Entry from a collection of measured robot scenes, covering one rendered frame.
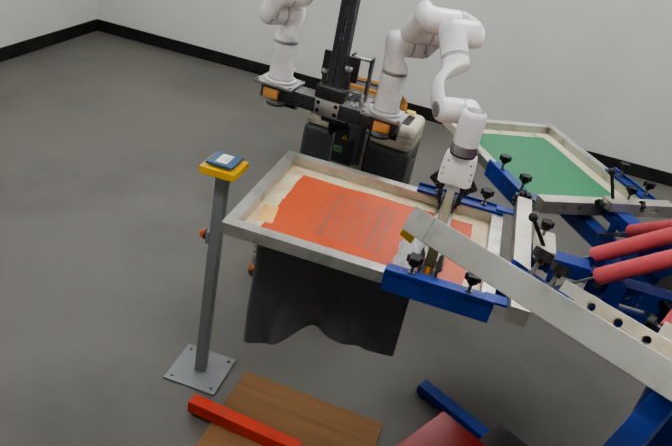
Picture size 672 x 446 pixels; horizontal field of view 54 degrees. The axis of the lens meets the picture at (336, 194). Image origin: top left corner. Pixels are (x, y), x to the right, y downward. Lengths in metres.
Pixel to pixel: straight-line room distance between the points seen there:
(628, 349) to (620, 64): 5.05
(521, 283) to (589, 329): 0.10
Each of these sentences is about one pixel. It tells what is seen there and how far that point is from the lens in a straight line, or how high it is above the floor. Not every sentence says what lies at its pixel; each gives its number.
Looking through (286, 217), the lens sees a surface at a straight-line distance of 2.04.
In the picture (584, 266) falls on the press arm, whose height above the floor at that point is 1.04.
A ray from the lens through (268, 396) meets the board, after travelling 2.76.
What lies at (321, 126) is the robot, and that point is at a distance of 3.20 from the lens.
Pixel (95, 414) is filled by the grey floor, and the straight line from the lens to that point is 2.70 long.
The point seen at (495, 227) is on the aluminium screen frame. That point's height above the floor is 0.99.
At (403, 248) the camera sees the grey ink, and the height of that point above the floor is 0.96.
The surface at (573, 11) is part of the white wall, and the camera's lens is 5.69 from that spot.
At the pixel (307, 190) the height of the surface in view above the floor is 0.96.
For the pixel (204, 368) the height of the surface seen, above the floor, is 0.02.
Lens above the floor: 1.98
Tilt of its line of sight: 27 degrees down
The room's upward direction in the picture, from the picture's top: 12 degrees clockwise
